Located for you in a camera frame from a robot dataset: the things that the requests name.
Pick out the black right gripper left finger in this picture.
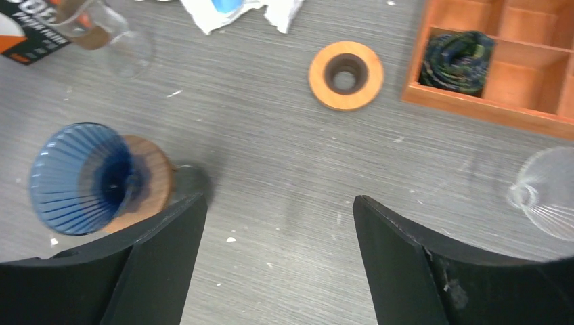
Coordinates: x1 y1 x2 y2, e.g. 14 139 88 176
1 194 208 324

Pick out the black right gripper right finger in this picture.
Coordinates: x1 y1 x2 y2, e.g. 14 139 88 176
353 195 573 324

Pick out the blue glass dripper cone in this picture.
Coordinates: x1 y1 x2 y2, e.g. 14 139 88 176
29 122 144 236

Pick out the orange coffee filter box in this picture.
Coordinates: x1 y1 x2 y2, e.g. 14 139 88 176
1 0 70 65

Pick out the rolled dark green tie front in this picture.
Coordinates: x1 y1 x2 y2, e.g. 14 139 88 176
418 31 496 95

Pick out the orange wooden compartment tray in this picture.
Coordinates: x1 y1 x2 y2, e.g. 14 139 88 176
401 1 573 140

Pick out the small glass carafe wood collar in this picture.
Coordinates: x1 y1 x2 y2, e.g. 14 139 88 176
35 1 154 78

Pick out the crumpled white plastic bag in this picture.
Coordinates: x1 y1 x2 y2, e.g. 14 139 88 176
181 0 304 35

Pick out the light wooden dripper ring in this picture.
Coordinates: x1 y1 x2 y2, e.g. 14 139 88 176
307 41 386 112

